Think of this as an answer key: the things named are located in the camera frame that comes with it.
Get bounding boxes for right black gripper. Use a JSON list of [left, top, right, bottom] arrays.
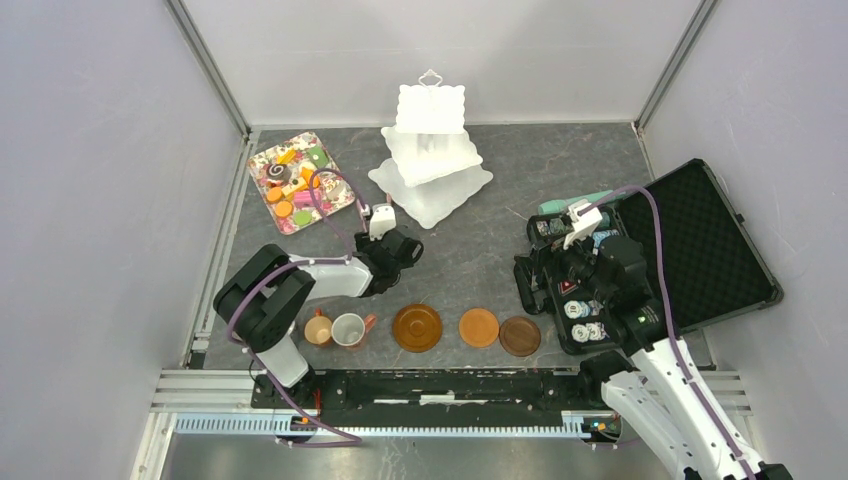
[[513, 223, 614, 305]]

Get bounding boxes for pink cake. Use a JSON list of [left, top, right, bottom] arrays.
[[292, 190, 322, 209]]

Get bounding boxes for orange yellow cake piece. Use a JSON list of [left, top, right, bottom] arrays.
[[281, 178, 308, 199]]

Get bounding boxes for green square cake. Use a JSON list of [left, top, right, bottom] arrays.
[[307, 146, 330, 169]]

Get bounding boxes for yellow cake slice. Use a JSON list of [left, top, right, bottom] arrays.
[[275, 149, 298, 165]]

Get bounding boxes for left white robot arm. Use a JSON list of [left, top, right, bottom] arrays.
[[213, 225, 424, 408]]

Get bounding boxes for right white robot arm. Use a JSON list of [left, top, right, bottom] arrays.
[[514, 236, 791, 479]]

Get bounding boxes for large brown wooden saucer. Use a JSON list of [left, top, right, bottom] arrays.
[[392, 303, 443, 353]]

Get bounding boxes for black open carrying case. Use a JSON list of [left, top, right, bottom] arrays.
[[526, 159, 783, 355]]

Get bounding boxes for green round macaron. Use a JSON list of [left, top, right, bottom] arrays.
[[291, 210, 314, 228]]

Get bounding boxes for orange mug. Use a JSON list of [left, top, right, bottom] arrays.
[[303, 308, 333, 347]]

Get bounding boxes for white three-tier dessert stand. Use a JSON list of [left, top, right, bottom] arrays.
[[368, 69, 494, 230]]

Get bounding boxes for orange round macaron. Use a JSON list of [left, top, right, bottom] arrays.
[[265, 187, 285, 204], [273, 200, 294, 219]]

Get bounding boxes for light orange wooden coaster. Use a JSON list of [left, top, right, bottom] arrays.
[[458, 308, 500, 348]]

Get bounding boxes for dark brown wooden coaster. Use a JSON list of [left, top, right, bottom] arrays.
[[499, 316, 541, 357]]

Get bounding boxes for floral rectangular tray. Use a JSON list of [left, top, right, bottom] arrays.
[[246, 132, 356, 235]]

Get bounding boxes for chocolate swirl roll cake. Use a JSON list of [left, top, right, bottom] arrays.
[[265, 163, 290, 185]]

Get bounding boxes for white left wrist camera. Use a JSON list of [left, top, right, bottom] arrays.
[[367, 203, 397, 241]]

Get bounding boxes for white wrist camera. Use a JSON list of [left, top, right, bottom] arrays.
[[367, 203, 397, 241], [562, 198, 603, 251]]

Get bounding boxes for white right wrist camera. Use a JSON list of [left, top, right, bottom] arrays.
[[562, 198, 603, 251]]

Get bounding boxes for white mug pink handle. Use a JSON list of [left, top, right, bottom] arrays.
[[331, 313, 377, 349]]

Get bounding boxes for teal cylindrical handle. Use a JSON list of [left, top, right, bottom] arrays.
[[537, 190, 611, 215]]

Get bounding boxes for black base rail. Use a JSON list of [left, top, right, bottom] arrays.
[[250, 368, 619, 432]]

